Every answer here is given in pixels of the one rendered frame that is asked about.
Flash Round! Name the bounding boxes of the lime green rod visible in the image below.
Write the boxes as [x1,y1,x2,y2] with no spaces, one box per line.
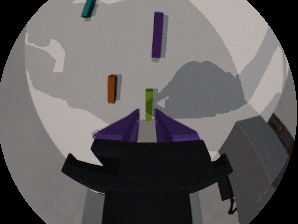
[146,89,153,121]

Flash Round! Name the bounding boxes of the turquoise rod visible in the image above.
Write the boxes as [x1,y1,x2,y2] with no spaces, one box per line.
[81,0,96,18]

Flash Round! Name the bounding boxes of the orange rod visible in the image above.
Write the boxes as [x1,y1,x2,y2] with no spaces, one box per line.
[108,75,117,104]

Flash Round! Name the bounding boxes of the purple rod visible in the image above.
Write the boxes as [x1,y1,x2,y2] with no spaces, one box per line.
[152,12,164,58]

